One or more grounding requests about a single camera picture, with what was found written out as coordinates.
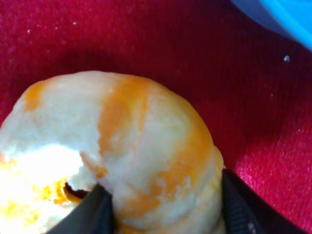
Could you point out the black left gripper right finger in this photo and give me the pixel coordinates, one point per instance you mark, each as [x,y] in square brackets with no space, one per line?
[245,212]

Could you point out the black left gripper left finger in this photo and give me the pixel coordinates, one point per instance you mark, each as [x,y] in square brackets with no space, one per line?
[92,216]

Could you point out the peeled orange toy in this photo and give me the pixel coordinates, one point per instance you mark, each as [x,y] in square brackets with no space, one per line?
[145,145]

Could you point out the red velvet tablecloth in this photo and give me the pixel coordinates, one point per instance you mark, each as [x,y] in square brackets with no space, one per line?
[252,87]

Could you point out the blue bowl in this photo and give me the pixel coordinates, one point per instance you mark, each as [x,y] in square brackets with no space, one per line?
[289,18]

